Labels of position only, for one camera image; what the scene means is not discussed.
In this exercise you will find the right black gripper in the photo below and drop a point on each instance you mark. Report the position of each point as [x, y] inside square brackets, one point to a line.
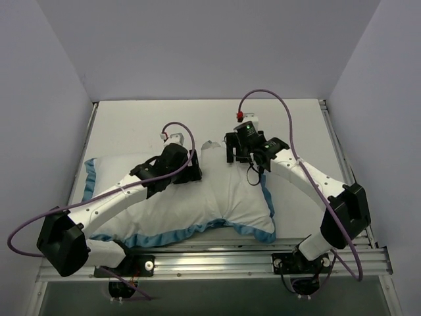
[232, 145]

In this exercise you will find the left aluminium side rail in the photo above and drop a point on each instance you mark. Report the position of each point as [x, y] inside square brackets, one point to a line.
[82, 155]

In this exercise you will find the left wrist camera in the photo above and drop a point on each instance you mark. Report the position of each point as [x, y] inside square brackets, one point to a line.
[177, 138]

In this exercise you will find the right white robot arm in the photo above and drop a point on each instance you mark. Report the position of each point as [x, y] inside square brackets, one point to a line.
[277, 157]

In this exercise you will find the aluminium front rail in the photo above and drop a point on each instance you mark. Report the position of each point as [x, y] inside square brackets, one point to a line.
[224, 259]

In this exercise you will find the right aluminium side rail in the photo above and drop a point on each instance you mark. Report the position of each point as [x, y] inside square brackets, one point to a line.
[338, 158]

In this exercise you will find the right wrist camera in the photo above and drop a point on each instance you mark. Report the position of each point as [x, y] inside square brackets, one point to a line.
[248, 117]

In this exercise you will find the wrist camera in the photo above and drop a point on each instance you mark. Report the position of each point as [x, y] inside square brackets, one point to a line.
[248, 117]
[177, 138]

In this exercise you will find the blue houndstooth pillowcase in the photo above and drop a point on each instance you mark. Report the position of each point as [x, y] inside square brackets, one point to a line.
[225, 196]

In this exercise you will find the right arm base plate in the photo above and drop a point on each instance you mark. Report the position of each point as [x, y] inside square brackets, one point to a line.
[289, 263]

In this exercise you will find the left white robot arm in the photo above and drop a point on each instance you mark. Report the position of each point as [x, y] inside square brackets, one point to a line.
[65, 240]

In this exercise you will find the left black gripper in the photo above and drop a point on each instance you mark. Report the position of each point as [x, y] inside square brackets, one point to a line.
[192, 168]

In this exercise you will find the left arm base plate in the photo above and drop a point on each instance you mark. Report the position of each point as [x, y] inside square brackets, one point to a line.
[131, 266]

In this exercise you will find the aluminium side rail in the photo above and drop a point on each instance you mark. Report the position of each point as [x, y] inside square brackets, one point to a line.
[338, 158]
[82, 155]

